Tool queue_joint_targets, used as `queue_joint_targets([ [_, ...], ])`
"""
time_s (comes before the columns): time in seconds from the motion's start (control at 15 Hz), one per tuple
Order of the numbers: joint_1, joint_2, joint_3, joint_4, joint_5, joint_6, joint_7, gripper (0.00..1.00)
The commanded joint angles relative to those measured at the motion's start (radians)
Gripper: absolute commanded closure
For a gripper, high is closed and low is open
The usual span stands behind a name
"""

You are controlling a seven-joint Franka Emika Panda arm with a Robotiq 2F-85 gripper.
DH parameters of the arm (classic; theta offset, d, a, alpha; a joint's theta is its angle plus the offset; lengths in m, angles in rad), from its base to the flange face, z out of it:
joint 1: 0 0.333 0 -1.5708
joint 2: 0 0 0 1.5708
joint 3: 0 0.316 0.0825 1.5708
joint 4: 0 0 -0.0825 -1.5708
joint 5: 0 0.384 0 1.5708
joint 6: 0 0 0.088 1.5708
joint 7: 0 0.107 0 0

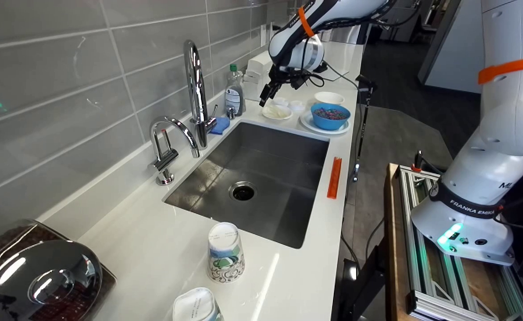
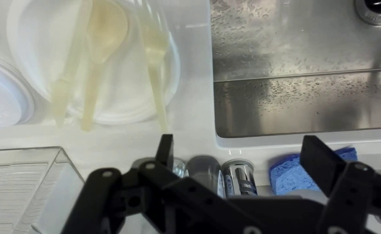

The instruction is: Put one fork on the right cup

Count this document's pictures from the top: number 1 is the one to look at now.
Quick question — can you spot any tall chrome faucet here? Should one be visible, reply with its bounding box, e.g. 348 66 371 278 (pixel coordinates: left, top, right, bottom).
182 40 211 150

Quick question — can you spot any aluminium rail frame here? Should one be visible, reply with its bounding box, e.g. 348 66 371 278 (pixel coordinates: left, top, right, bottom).
400 164 523 321

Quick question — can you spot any stainless steel sink basin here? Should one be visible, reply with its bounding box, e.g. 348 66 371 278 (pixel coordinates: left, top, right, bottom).
164 122 330 250

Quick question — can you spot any black camera stand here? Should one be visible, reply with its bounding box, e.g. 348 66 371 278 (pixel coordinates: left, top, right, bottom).
352 75 377 184

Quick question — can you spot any blue bowl with beads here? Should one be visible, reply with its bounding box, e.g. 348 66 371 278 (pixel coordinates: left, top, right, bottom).
311 102 354 132

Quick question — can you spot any small chrome faucet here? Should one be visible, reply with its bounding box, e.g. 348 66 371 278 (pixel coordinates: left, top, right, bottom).
148 114 204 186

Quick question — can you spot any patterned paper cup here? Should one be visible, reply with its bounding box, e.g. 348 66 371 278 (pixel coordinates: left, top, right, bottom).
205 221 247 284
172 286 223 321

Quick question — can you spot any green cap soap bottle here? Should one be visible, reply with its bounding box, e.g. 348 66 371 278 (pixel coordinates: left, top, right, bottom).
223 63 247 122

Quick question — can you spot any round metal sink drain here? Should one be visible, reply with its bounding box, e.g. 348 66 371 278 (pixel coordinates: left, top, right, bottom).
229 180 257 204

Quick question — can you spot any orange strip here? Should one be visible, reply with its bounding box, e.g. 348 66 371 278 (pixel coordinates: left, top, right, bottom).
325 155 345 202

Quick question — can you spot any white plate under bowl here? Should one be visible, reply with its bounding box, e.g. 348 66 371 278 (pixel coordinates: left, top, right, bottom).
298 109 354 138

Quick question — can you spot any large white cup lid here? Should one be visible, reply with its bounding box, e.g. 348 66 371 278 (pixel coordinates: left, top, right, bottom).
313 89 346 107

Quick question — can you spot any white background cabinet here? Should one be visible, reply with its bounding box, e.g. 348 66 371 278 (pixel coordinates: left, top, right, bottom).
418 0 489 97

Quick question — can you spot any shiny round pan lid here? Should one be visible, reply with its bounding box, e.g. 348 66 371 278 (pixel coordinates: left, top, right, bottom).
0 239 105 321

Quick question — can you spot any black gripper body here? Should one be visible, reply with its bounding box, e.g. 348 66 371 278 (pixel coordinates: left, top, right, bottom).
268 66 304 91

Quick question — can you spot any blue sponge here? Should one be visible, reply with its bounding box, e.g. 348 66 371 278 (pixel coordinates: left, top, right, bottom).
207 116 232 136

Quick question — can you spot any black tripod leg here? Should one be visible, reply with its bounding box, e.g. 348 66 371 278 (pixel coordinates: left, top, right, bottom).
330 243 389 321

